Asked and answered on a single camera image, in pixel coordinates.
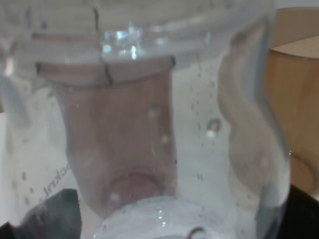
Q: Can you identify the amber translucent cup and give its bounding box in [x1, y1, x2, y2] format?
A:
[266, 36, 319, 199]

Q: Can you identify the pink translucent cup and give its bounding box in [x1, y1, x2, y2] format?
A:
[36, 56, 177, 218]

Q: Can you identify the clear plastic water bottle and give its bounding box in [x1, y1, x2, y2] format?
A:
[0, 0, 290, 239]

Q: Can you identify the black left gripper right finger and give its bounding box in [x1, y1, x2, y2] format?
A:
[284, 186, 319, 239]

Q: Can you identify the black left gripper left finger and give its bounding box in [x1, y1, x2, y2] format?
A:
[0, 189, 82, 239]

